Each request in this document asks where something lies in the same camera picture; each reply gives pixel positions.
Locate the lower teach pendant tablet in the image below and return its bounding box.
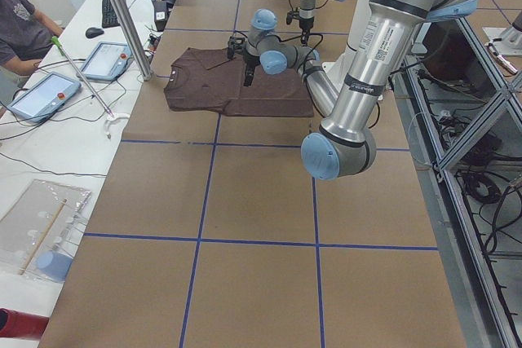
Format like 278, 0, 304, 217
7, 73, 81, 123

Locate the person in grey shirt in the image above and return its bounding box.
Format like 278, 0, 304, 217
1, 0, 63, 77

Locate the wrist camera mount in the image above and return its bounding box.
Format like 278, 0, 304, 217
285, 8, 300, 25
226, 36, 246, 60

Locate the metal rod green handle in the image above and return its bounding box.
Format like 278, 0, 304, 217
51, 36, 113, 116

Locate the aluminium frame post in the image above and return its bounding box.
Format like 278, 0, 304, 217
110, 0, 153, 81

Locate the upper teach pendant tablet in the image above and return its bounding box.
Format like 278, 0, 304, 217
81, 42, 132, 82

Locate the clear plastic bag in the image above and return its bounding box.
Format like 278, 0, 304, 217
1, 179, 91, 283

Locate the teach pendant tablet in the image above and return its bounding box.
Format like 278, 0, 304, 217
7, 73, 81, 123
81, 42, 132, 82

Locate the brown t-shirt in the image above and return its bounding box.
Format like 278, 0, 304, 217
164, 48, 314, 117

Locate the black keyboard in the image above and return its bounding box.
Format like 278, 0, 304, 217
101, 0, 120, 29

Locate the black computer mouse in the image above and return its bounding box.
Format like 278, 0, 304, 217
85, 27, 104, 39

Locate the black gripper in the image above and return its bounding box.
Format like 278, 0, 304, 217
243, 50, 258, 86
299, 17, 313, 46

